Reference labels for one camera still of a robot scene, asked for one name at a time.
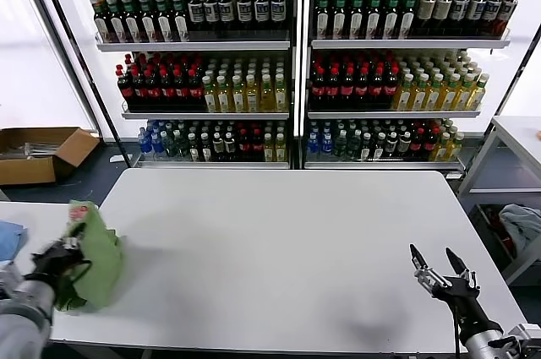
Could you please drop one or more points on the small blue drink bottle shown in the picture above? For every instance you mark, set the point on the small blue drink bottle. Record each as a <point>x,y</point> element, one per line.
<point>156,145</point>
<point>313,145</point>
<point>326,145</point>
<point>145,143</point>

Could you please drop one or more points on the white paper scrap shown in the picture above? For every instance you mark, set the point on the white paper scrap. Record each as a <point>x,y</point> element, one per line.
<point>115,158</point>

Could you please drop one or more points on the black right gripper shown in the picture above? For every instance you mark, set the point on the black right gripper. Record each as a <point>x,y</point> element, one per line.
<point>462,300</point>

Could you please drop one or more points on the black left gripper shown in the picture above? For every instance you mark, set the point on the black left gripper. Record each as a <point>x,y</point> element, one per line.
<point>55,264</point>

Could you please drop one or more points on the red item in bin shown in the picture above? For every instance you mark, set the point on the red item in bin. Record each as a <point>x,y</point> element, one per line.
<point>505,240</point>

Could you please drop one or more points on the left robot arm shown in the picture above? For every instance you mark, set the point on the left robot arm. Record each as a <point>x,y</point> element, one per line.
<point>21,321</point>

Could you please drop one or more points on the yellow drink bottle white cap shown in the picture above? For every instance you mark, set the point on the yellow drink bottle white cap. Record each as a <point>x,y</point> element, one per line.
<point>403,96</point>
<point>251,98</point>
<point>280,98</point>
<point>463,96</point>
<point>433,96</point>
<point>266,98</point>
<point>223,98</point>
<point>449,96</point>
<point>237,98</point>
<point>477,96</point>
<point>418,96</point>
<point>209,98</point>

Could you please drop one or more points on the green polo shirt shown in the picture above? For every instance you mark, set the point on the green polo shirt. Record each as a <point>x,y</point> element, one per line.
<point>99,257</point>

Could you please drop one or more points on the white side table metal frame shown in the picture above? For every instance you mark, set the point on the white side table metal frame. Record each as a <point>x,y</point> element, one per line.
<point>475,166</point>

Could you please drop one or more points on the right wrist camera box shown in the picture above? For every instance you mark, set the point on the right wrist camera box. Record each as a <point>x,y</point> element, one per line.
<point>526,340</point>

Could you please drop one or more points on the white-cap dark bottle beige label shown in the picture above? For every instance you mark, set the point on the white-cap dark bottle beige label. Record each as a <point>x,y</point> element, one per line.
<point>442,12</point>
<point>426,12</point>

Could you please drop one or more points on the grey crumpled cloth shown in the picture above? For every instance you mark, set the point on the grey crumpled cloth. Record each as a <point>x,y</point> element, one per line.
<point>522,223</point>

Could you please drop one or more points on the green-cap dark bottle white label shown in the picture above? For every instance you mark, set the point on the green-cap dark bottle white label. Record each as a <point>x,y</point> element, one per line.
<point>322,16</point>
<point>339,16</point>
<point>390,16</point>
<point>149,22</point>
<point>165,22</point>
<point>406,16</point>
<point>102,24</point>
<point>373,16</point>
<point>181,22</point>
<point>132,22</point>
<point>356,16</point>
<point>116,22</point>

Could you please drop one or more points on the brown cardboard box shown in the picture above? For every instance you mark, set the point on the brown cardboard box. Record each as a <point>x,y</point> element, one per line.
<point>25,170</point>

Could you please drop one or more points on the dark storage bin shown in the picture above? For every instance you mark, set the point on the dark storage bin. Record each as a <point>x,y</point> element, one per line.
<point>486,227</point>

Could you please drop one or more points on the white-cap dark bottle navy label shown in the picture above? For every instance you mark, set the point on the white-cap dark bottle navy label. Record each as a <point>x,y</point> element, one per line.
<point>194,9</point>
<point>460,12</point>
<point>260,9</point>
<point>210,9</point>
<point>243,9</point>
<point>277,9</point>
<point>507,12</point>
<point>476,12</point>
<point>492,12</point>
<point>226,9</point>

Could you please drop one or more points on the small clear green-tint bottle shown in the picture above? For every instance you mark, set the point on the small clear green-tint bottle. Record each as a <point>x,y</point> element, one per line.
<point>181,146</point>
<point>340,146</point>

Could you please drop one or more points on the black window frame pole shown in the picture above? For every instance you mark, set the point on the black window frame pole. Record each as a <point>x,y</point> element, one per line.
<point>90,79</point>
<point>517,75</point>

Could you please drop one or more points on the small yellow drink bottle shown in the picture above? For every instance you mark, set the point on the small yellow drink bottle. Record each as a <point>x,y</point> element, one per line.
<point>441,148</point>
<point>454,147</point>
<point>279,149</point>
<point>267,149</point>

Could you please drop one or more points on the metal rods in box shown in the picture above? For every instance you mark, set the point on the metal rods in box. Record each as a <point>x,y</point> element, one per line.
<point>38,149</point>

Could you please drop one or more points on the blue folded garment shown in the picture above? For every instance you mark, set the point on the blue folded garment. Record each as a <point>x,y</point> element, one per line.
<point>10,236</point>

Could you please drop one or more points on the grey metal shelf rack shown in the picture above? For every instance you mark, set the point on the grey metal shelf rack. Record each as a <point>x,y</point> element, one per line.
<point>401,42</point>
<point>190,45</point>

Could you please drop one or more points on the small dark bottle white cap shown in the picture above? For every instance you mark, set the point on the small dark bottle white cap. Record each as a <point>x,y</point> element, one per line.
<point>404,145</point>
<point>379,147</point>
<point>205,148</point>
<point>366,147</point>
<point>216,148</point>
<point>391,146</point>
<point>192,148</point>
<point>228,148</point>

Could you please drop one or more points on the small red-cap cola bottle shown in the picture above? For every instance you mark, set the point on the small red-cap cola bottle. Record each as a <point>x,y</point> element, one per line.
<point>255,148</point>
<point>430,143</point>
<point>243,148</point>
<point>418,143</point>

